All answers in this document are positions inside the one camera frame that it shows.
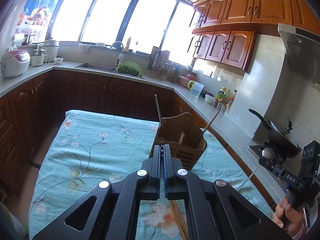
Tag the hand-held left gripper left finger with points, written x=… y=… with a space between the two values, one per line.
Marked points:
x=156 y=165

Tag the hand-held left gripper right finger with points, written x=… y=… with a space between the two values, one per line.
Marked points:
x=172 y=171

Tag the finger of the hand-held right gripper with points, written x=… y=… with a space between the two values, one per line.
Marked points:
x=270 y=163

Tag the metal spoon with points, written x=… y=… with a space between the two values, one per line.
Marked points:
x=267 y=153

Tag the wooden utensil holder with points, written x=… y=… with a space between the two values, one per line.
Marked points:
x=185 y=130

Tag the person's right hand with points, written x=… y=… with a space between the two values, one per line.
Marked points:
x=292 y=216

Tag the gas stove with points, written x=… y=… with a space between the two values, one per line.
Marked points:
x=255 y=150

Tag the black wok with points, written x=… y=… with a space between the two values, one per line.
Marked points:
x=282 y=145

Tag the glass wok lid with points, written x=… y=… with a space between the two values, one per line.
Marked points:
x=283 y=131

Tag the dark chopstick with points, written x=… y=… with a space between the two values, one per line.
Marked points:
x=159 y=115

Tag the stone kitchen countertop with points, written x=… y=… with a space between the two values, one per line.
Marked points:
x=225 y=130

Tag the teal floral tablecloth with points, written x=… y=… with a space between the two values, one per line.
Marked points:
x=100 y=155

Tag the small spice jar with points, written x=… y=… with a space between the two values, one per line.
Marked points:
x=217 y=104
x=223 y=108

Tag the dark wooden base cabinets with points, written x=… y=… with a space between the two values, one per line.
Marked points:
x=120 y=95

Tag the white condiment bowl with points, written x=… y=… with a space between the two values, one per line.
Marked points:
x=209 y=99

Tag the pink container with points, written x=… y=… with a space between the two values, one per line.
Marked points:
x=186 y=81

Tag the green colander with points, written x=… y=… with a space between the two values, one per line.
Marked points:
x=128 y=70

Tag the dish rack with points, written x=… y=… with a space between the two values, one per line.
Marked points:
x=160 y=61

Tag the steel range hood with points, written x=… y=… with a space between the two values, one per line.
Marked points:
x=302 y=52

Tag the steel kitchen sink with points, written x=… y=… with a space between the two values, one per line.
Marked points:
x=96 y=67

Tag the curved sink faucet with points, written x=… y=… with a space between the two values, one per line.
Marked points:
x=121 y=55

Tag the yellow bottle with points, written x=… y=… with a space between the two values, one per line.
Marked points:
x=128 y=45

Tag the white cloth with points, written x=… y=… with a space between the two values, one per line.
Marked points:
x=83 y=48

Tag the small white bowl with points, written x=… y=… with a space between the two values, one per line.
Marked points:
x=58 y=60

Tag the large white electric pot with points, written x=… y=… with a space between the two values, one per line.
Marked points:
x=51 y=51

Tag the large kitchen window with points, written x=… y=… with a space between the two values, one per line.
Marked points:
x=112 y=12

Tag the small glass electric steamer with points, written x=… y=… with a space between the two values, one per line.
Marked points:
x=40 y=56

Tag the white and red rice cooker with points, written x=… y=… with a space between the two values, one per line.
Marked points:
x=15 y=63

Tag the white wall socket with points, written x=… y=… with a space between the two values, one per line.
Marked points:
x=207 y=74

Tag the short wooden wall cabinet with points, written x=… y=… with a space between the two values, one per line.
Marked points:
x=225 y=47

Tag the tall wooden wall cabinet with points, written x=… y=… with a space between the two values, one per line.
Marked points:
x=250 y=5

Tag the fruit wall poster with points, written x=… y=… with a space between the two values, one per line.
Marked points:
x=40 y=2

